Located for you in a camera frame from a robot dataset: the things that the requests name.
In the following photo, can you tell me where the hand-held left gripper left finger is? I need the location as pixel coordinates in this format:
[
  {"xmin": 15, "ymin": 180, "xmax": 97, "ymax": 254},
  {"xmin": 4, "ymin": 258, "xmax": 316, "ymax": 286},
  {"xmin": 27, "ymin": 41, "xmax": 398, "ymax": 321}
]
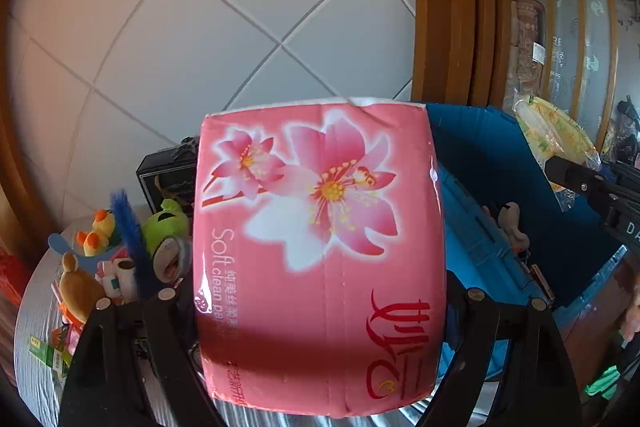
[{"xmin": 59, "ymin": 289, "xmax": 227, "ymax": 427}]

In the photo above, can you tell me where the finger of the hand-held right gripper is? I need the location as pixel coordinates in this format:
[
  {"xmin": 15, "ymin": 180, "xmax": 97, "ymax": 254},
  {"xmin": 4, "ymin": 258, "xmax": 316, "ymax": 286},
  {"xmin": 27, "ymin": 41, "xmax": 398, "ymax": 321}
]
[{"xmin": 544, "ymin": 156, "xmax": 621, "ymax": 210}]

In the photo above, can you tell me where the green cloth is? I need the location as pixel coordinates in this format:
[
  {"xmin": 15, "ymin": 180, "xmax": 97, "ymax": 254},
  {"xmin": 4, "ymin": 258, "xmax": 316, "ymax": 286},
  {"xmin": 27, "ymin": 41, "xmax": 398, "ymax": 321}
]
[{"xmin": 584, "ymin": 364, "xmax": 622, "ymax": 404}]

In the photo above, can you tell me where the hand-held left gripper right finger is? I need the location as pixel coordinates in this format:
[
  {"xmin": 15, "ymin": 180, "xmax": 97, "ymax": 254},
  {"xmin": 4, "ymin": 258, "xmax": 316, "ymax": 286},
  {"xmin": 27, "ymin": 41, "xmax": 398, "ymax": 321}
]
[{"xmin": 420, "ymin": 271, "xmax": 583, "ymax": 427}]

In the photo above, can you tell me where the white cup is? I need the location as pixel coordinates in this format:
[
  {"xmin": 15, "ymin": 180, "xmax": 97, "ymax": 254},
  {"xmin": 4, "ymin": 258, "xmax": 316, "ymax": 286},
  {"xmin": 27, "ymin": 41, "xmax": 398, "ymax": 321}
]
[{"xmin": 112, "ymin": 257, "xmax": 138, "ymax": 302}]

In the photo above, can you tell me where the blue fuzzy stick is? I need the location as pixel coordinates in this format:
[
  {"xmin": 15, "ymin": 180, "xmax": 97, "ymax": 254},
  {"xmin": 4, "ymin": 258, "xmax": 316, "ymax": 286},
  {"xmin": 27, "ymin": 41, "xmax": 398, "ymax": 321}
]
[{"xmin": 109, "ymin": 189, "xmax": 157, "ymax": 299}]

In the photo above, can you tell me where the yellow green duck plush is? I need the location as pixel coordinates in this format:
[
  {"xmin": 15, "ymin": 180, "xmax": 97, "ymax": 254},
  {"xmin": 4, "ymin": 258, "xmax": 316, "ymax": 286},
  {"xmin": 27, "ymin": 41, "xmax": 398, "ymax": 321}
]
[{"xmin": 76, "ymin": 209, "xmax": 121, "ymax": 257}]

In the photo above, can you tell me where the green frog plush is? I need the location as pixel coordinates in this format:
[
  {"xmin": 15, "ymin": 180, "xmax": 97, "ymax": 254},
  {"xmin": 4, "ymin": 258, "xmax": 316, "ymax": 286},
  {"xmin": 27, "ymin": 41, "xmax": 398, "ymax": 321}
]
[{"xmin": 141, "ymin": 199, "xmax": 194, "ymax": 258}]

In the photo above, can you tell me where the grey cloth covered desktop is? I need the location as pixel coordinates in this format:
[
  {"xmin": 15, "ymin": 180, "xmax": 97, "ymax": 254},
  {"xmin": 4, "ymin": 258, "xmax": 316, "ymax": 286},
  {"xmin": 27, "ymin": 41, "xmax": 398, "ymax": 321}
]
[{"xmin": 12, "ymin": 214, "xmax": 506, "ymax": 427}]

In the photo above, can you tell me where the small tan plush toy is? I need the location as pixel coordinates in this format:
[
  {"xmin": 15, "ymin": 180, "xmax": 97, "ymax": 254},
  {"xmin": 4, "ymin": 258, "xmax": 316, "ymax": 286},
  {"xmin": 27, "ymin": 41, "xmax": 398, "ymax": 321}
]
[{"xmin": 481, "ymin": 202, "xmax": 531, "ymax": 254}]

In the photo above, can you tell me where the pink floral tissue pack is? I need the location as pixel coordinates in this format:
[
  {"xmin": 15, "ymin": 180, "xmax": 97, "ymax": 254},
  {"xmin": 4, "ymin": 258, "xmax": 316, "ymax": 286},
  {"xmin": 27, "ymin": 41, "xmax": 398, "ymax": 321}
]
[{"xmin": 192, "ymin": 97, "xmax": 447, "ymax": 419}]

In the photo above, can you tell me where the black gift box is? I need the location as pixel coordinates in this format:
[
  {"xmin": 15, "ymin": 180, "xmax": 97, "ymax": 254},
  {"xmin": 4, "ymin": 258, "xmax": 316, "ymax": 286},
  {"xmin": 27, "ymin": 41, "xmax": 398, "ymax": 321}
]
[{"xmin": 136, "ymin": 137, "xmax": 201, "ymax": 214}]

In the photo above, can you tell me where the yellow floral plastic bag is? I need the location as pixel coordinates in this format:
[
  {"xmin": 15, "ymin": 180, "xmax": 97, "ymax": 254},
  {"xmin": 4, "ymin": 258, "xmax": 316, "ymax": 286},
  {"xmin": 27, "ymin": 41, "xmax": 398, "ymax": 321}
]
[{"xmin": 514, "ymin": 96, "xmax": 601, "ymax": 210}]

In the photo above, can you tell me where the frosted glass wooden door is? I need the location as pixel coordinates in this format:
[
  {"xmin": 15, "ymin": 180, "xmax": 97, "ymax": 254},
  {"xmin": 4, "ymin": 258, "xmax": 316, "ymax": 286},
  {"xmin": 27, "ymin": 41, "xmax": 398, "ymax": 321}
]
[{"xmin": 520, "ymin": 0, "xmax": 640, "ymax": 148}]

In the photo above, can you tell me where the red bag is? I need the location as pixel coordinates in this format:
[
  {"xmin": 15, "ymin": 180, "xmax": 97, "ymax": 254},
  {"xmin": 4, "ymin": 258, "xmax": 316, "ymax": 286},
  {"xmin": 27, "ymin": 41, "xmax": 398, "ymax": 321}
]
[{"xmin": 0, "ymin": 247, "xmax": 30, "ymax": 308}]

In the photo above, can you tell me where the white teal small box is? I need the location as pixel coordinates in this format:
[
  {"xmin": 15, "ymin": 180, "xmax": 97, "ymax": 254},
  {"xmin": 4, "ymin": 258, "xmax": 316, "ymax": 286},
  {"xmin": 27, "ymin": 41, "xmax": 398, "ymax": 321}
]
[{"xmin": 96, "ymin": 261, "xmax": 124, "ymax": 304}]

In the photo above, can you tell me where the green medicine box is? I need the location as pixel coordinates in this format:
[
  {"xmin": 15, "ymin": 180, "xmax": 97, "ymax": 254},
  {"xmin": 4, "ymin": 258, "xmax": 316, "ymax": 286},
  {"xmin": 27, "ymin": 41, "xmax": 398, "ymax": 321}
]
[{"xmin": 29, "ymin": 332, "xmax": 74, "ymax": 379}]

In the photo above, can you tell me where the blue plastic crate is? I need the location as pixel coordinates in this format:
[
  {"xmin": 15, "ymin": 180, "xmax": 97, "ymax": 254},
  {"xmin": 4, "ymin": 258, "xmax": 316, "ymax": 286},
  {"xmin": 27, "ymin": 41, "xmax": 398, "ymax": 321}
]
[{"xmin": 425, "ymin": 103, "xmax": 628, "ymax": 383}]

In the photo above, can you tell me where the light blue plastic paddle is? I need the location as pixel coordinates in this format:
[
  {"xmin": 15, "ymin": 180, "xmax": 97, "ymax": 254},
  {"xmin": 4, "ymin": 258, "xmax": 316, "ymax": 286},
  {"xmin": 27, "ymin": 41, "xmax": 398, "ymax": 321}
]
[{"xmin": 47, "ymin": 233, "xmax": 108, "ymax": 275}]

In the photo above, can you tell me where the brown bear plush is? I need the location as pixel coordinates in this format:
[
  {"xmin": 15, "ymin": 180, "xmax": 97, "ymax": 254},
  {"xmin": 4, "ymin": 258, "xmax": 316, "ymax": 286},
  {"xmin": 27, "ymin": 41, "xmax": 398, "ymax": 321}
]
[{"xmin": 60, "ymin": 252, "xmax": 108, "ymax": 325}]

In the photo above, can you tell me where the grey tape roll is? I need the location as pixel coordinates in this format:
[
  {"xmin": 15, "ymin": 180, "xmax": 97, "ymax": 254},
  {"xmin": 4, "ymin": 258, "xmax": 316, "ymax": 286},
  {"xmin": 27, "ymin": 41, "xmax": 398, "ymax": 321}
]
[{"xmin": 152, "ymin": 236, "xmax": 194, "ymax": 284}]

